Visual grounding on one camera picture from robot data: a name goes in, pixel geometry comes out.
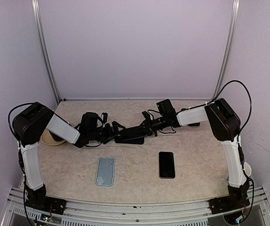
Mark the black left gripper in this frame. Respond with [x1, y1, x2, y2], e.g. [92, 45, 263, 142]
[88, 121, 126, 144]

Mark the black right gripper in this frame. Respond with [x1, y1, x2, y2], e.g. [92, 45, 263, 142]
[134, 115, 167, 136]

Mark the dark blue phone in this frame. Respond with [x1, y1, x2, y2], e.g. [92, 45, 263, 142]
[120, 128, 147, 138]

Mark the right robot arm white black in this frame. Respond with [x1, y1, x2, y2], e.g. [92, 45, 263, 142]
[121, 98, 249, 209]

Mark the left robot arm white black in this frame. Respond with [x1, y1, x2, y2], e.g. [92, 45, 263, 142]
[8, 102, 119, 210]

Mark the black phone centre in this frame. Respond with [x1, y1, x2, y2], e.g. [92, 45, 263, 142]
[159, 152, 175, 179]

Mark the light blue phone case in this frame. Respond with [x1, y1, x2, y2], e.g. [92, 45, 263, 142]
[95, 157, 115, 187]

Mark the beige saucer plate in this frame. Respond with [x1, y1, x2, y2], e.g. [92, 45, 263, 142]
[41, 129, 66, 146]

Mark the white cup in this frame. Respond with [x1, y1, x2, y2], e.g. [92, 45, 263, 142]
[243, 162, 252, 177]

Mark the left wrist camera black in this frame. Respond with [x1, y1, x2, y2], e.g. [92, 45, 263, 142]
[102, 113, 108, 127]

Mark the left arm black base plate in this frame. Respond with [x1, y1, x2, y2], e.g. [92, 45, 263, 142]
[26, 196, 67, 215]

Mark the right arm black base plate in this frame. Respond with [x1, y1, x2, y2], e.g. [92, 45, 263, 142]
[208, 196, 250, 214]

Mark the right aluminium frame post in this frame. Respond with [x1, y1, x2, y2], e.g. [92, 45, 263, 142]
[213, 0, 240, 98]

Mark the aluminium frame post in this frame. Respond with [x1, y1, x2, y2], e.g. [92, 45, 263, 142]
[32, 0, 61, 105]
[213, 0, 240, 98]

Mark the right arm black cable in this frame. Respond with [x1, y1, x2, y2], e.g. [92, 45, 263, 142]
[211, 80, 255, 212]

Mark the aluminium front rail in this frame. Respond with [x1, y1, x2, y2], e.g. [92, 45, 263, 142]
[0, 185, 270, 226]

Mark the left aluminium frame post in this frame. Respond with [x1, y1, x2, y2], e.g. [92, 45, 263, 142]
[32, 0, 61, 105]

